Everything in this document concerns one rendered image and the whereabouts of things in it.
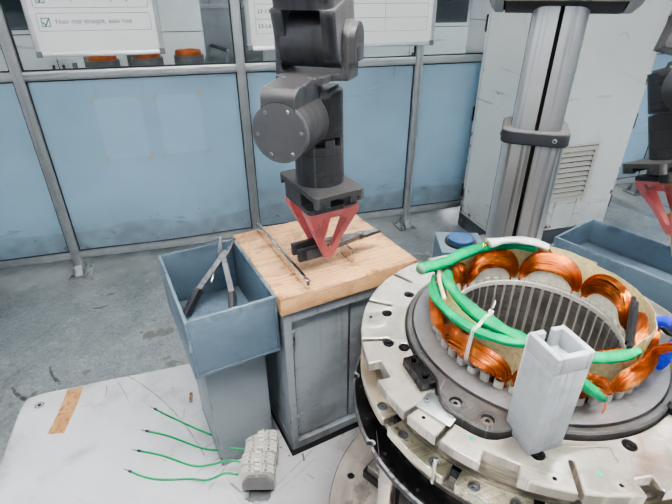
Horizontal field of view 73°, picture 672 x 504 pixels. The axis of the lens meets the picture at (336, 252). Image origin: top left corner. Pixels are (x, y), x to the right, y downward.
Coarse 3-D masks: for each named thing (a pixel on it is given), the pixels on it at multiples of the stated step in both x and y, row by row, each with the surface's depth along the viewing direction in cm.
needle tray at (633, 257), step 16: (592, 224) 72; (608, 224) 71; (560, 240) 66; (576, 240) 72; (592, 240) 73; (608, 240) 71; (624, 240) 69; (640, 240) 67; (592, 256) 63; (608, 256) 70; (624, 256) 70; (640, 256) 68; (656, 256) 66; (624, 272) 60; (640, 272) 59; (656, 272) 66; (640, 288) 59; (656, 288) 58
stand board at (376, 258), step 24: (240, 240) 66; (264, 240) 66; (288, 240) 66; (360, 240) 66; (384, 240) 66; (264, 264) 60; (312, 264) 60; (336, 264) 60; (360, 264) 60; (384, 264) 60; (408, 264) 61; (288, 288) 55; (312, 288) 55; (336, 288) 56; (360, 288) 58; (288, 312) 54
